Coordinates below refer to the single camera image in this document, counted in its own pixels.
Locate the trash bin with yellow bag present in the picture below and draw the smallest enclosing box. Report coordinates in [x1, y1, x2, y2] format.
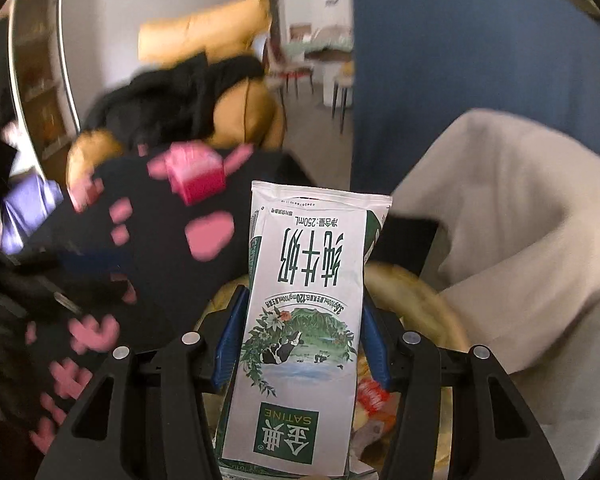
[195, 262, 473, 480]

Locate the yellow armchair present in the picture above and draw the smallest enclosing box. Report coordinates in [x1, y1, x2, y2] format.
[65, 0, 288, 196]

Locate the black tablecloth with pink prints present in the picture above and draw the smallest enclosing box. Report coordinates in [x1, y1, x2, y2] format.
[0, 147, 321, 461]

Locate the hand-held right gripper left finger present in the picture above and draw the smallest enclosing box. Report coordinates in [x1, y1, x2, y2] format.
[35, 284, 251, 480]

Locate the blue partition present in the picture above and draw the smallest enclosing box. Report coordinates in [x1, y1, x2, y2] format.
[350, 0, 600, 196]

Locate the black jacket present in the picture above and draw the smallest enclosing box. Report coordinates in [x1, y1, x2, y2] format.
[82, 55, 266, 153]

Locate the purple bag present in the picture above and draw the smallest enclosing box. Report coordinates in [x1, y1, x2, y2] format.
[0, 177, 63, 256]

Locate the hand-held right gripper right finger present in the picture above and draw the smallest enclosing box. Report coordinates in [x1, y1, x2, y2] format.
[362, 297, 566, 480]

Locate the white green milk carton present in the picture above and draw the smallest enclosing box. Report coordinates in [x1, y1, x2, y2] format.
[215, 180, 393, 480]

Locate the dining chair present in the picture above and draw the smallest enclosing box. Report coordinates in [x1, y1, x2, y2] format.
[330, 62, 356, 136]
[267, 40, 315, 106]

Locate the dining table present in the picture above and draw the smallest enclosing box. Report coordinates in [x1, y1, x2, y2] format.
[285, 22, 356, 106]

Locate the white display shelf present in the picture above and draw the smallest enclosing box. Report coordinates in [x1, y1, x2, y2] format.
[7, 0, 81, 171]

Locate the pink box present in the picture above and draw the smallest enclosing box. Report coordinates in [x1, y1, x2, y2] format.
[164, 142, 227, 206]

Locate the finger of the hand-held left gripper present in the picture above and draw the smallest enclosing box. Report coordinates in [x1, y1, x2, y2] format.
[55, 250, 136, 281]

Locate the beige blanket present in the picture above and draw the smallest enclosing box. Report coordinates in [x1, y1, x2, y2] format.
[390, 109, 600, 391]

